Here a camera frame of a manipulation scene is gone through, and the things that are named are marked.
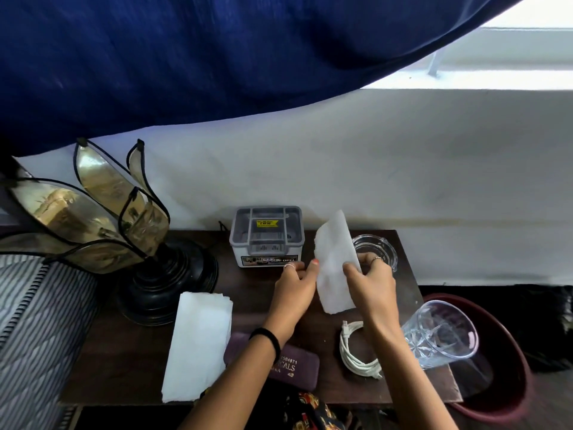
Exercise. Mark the person's left hand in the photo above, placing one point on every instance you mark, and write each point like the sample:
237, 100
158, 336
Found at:
291, 300

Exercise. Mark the person's right hand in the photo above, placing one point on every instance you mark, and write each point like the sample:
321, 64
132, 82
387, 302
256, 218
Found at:
374, 300

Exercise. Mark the person's left thumb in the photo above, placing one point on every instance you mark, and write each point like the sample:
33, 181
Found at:
312, 269

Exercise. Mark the person's right thumb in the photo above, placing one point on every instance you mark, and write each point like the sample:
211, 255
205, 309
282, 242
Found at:
351, 272

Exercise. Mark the white tissue sheet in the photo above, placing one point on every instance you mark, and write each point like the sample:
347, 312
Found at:
333, 246

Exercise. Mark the person's right forearm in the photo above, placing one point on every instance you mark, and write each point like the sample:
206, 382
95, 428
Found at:
407, 380

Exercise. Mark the person's left forearm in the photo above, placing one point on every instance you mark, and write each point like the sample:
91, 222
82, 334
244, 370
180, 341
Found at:
237, 380

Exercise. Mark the clear glass ashtray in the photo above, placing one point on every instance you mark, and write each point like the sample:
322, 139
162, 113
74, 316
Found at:
380, 250

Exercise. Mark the grey plastic compartment box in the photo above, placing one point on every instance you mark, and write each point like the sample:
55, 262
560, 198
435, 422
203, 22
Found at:
267, 237

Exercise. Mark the black wrist band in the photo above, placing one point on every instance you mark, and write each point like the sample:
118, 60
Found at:
267, 338

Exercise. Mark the purple spectacle case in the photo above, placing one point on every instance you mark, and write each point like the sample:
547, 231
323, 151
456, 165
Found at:
297, 369

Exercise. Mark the clear cut glass tumbler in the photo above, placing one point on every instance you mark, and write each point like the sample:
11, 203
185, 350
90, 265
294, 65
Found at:
436, 333

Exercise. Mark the folded white tissue pile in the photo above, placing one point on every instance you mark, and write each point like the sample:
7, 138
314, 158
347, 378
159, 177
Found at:
199, 344

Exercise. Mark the patterned dark clothing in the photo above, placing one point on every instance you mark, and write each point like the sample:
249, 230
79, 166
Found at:
309, 411

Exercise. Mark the maroon plastic bucket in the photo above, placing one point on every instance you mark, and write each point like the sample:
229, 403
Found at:
506, 353

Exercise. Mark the dark wooden table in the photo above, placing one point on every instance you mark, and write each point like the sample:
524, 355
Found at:
134, 353

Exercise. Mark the petal shade table lamp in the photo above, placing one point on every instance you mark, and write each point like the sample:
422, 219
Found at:
103, 219

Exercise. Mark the dark blue curtain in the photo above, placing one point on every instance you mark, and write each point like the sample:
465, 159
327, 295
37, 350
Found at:
224, 53

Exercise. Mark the white window frame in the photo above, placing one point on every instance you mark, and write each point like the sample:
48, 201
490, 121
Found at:
492, 58

